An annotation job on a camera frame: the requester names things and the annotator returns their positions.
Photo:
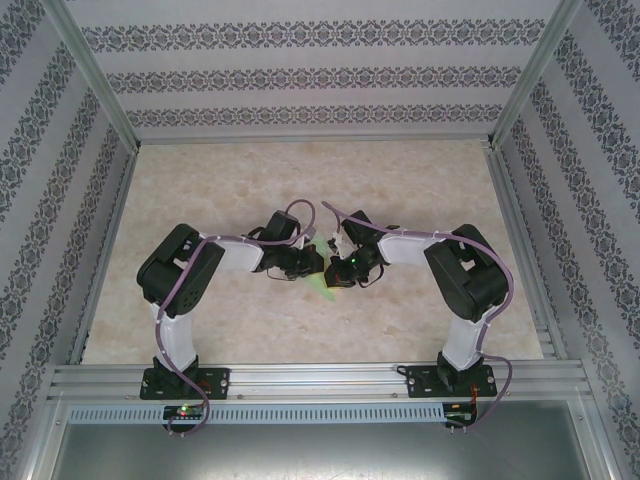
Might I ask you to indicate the aluminium mounting rail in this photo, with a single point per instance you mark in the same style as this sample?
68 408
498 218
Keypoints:
320 380

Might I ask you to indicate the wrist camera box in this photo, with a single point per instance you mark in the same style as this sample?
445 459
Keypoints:
309 239
339 245

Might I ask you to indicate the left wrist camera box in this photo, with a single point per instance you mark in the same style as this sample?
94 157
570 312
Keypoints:
309 239

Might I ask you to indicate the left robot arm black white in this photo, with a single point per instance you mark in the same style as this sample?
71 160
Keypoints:
180 275

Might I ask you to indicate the aluminium frame post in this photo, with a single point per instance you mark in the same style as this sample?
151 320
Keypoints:
95 75
535 75

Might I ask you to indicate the grey metal sheet panel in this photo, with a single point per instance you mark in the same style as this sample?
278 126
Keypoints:
320 450

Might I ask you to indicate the green paper sheet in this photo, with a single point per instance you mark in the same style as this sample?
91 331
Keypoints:
317 249

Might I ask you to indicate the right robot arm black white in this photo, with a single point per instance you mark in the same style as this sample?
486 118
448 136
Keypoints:
470 280

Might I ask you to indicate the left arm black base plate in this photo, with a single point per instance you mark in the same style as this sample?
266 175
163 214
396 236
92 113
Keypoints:
220 382

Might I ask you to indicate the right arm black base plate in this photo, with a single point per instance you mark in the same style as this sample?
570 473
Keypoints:
420 382

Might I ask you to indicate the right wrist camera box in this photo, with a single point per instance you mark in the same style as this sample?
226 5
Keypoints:
339 245

